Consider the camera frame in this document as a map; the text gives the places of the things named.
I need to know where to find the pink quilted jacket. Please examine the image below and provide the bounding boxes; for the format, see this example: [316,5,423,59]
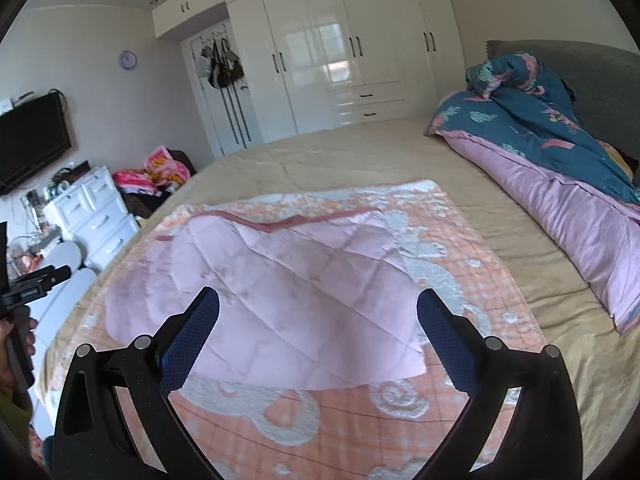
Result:
[105,210,425,390]

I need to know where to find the pink yellow clothes pile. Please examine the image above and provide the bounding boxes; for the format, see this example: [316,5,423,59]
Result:
[112,145,195,196]

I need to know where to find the dark clothes hanging on door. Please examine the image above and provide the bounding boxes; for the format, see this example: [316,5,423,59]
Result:
[195,35,245,90]

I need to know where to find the person's left hand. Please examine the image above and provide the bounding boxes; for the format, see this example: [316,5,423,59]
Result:
[1,318,32,396]

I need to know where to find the white oval chair back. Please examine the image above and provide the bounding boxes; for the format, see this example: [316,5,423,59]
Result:
[27,242,96,344]

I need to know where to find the beige bed cover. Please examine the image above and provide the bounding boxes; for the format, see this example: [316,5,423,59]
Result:
[34,116,640,480]

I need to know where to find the white drawer chest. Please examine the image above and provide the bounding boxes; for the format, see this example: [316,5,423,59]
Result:
[43,166,139,273]

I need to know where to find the orange white patterned blanket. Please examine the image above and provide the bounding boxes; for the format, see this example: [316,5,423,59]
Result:
[37,180,544,479]

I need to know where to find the blue pink floral duvet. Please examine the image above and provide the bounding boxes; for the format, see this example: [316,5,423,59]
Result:
[426,51,639,334]

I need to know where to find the grey upholstered headboard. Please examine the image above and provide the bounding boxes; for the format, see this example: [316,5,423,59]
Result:
[486,39,640,183]

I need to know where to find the white glossy wardrobe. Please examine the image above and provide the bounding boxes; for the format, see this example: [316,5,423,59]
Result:
[152,0,464,156]

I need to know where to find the black wall television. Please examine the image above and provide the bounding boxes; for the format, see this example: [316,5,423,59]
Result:
[0,89,72,195]

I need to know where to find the round purple wall clock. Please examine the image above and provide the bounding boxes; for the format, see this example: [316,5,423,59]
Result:
[118,50,138,70]

